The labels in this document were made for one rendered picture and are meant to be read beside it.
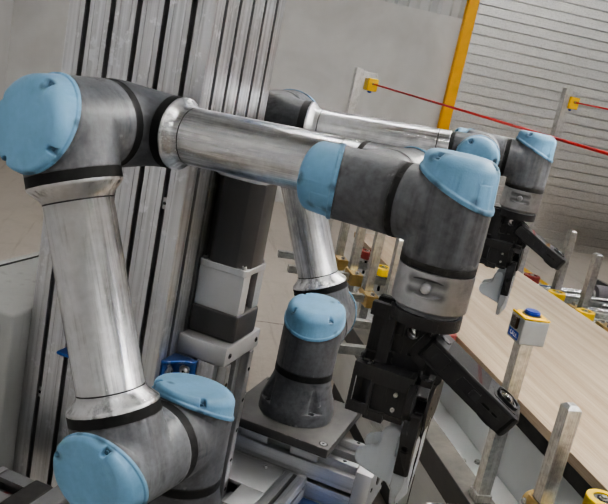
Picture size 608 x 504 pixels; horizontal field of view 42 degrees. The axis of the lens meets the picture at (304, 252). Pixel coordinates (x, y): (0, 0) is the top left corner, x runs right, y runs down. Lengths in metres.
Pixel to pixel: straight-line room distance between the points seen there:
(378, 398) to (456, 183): 0.23
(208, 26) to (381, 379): 0.61
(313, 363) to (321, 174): 0.80
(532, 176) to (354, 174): 0.83
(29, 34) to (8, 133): 8.04
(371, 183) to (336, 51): 8.31
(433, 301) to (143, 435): 0.41
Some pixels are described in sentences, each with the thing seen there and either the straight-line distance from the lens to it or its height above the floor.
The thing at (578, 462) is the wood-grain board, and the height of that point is 0.90.
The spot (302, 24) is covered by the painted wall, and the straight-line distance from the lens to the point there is 8.99.
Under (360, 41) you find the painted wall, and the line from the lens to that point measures 9.11.
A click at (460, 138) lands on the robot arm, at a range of 1.45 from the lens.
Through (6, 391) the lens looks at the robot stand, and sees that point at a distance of 1.44.
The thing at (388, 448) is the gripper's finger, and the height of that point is 1.37.
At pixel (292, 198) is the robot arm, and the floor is 1.44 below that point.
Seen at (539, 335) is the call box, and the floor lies 1.18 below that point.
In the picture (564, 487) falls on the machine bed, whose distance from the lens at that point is 2.27.
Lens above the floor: 1.74
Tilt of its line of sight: 14 degrees down
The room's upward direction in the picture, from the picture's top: 12 degrees clockwise
